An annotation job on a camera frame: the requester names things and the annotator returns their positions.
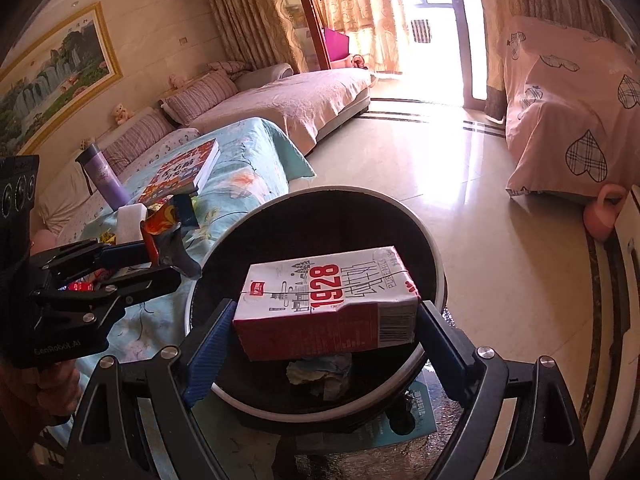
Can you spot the crumpled paper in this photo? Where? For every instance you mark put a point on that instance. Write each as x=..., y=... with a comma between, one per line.
x=320, y=375

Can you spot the small yellow wrapper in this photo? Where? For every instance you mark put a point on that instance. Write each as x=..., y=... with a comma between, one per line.
x=108, y=236

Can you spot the striped panel by window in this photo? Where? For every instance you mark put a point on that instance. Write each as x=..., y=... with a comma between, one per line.
x=421, y=32

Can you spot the small red packet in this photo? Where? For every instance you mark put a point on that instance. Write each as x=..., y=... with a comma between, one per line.
x=80, y=286

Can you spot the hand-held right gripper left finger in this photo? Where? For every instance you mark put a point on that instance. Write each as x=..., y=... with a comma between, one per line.
x=207, y=352

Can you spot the pink teddy bear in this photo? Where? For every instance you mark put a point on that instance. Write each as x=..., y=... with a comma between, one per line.
x=176, y=81

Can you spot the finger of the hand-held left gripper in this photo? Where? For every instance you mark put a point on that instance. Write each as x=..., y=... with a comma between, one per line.
x=145, y=282
x=125, y=253

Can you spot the red illustrated book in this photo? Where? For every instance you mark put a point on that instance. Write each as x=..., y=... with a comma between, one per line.
x=180, y=170

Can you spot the pink heart-print furniture cover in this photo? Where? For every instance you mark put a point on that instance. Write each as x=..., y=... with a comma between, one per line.
x=565, y=100

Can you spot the pink kettlebell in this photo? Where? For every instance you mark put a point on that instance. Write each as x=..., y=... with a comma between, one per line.
x=600, y=220

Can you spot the white rectangular block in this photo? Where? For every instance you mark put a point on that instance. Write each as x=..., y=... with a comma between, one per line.
x=131, y=222

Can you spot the cream teddy bear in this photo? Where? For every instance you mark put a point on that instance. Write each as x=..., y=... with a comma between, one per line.
x=120, y=114

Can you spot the wooden door post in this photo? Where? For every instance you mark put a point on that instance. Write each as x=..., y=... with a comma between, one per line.
x=312, y=15

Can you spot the red orange snack wrapper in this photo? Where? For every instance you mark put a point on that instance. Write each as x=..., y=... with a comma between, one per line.
x=162, y=222

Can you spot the framed landscape painting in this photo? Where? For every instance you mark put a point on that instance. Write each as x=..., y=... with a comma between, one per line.
x=50, y=75

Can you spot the teal floral tablecloth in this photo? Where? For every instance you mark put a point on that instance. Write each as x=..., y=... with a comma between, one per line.
x=240, y=160

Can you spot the silver foil mat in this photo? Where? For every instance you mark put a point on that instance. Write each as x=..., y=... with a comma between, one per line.
x=445, y=425

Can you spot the small striped pillow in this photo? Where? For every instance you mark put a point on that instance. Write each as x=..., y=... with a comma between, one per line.
x=227, y=66

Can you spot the white cabinet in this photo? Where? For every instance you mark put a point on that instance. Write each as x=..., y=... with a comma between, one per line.
x=630, y=250

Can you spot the beige covered sofa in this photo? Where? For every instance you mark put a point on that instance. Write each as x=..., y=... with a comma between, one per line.
x=300, y=100

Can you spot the large striped pillow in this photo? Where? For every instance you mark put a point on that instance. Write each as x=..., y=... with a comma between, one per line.
x=135, y=135
x=200, y=95

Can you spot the pink toy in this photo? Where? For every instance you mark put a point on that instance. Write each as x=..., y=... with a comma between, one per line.
x=357, y=61

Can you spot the person's left hand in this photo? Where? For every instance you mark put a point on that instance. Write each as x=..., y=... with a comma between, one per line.
x=45, y=390

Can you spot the purple thermos bottle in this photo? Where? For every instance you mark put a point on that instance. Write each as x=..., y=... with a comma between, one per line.
x=107, y=180

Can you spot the teal printed booklet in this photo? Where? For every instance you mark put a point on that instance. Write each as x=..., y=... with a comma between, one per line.
x=370, y=435

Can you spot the round black trash bin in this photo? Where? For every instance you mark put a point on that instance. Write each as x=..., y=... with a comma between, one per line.
x=300, y=230

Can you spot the red and white milk carton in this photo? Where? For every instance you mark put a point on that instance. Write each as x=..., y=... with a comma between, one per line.
x=320, y=310

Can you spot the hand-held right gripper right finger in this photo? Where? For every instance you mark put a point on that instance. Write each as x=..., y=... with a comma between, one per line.
x=445, y=352

